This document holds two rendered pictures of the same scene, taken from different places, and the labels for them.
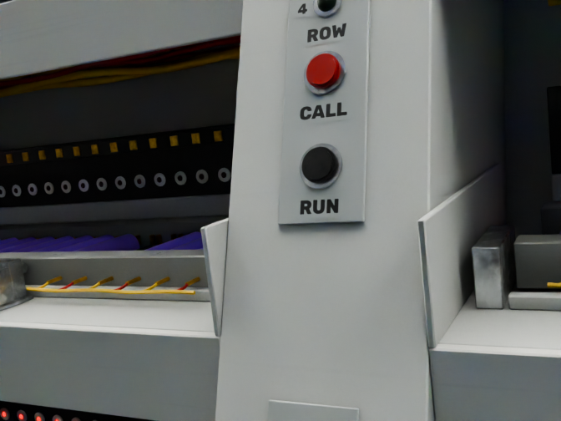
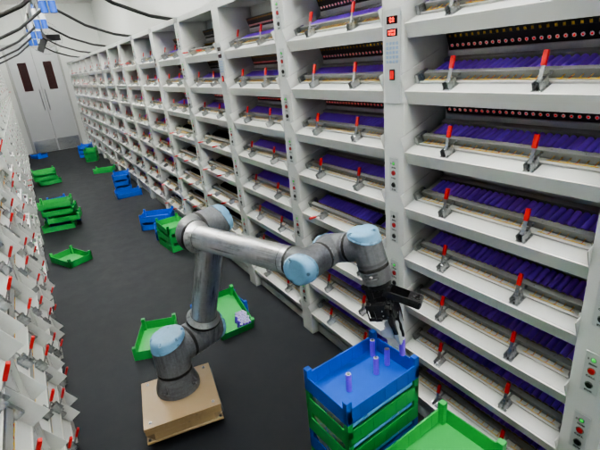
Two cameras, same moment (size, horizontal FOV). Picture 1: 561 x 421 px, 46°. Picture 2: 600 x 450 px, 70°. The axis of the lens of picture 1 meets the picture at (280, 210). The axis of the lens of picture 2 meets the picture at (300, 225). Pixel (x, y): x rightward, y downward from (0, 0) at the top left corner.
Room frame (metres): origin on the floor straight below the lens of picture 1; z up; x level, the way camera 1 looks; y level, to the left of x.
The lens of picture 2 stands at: (-1.13, -0.50, 1.45)
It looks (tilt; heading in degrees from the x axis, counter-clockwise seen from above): 21 degrees down; 32
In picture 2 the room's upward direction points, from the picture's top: 5 degrees counter-clockwise
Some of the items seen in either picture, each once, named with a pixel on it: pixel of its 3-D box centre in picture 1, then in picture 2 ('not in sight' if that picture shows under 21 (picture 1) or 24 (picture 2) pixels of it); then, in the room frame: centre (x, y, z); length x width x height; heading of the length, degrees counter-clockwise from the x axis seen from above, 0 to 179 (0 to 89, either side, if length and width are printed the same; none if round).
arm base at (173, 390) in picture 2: not in sight; (176, 376); (-0.15, 0.84, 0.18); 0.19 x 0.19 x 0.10
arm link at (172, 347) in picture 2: not in sight; (171, 349); (-0.13, 0.84, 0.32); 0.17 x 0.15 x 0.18; 172
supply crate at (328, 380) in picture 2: not in sight; (361, 372); (-0.15, -0.05, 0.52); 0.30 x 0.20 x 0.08; 156
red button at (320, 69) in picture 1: (325, 73); not in sight; (0.28, -0.02, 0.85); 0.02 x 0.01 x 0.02; 62
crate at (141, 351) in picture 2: not in sight; (155, 335); (0.16, 1.36, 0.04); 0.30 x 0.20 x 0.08; 40
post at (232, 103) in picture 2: not in sight; (249, 156); (1.02, 1.18, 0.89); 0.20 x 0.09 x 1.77; 152
